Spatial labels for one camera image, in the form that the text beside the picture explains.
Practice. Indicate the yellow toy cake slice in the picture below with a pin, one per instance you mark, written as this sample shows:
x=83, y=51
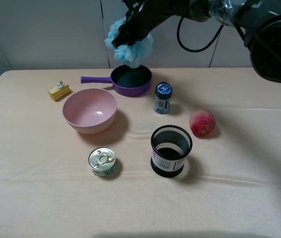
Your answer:
x=59, y=91

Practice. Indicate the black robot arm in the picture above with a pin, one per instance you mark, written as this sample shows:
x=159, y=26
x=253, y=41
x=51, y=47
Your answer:
x=258, y=23

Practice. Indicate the blue mesh bath loofah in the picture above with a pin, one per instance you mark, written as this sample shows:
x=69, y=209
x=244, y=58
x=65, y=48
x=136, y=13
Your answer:
x=133, y=55

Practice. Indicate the pink plastic bowl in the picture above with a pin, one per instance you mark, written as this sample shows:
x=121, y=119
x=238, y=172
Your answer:
x=90, y=111

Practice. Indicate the red peach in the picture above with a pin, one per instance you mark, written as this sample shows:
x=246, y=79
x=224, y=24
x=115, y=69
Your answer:
x=202, y=122

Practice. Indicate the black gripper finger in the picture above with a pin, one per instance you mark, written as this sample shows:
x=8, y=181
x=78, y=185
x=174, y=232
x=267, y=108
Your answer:
x=128, y=33

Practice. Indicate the small blue-capped bottle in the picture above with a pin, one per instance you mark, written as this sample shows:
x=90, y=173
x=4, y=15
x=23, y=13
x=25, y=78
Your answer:
x=163, y=94

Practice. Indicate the silver pull-tab tin can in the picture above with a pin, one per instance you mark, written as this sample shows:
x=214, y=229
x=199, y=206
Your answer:
x=102, y=161

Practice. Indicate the black mesh pen holder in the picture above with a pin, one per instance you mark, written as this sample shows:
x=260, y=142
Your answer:
x=171, y=145

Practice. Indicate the purple toy frying pan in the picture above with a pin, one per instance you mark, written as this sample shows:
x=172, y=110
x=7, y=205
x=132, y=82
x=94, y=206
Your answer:
x=126, y=81

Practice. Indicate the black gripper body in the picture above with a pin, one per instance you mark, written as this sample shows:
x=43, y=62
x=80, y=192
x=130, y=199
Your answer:
x=152, y=13

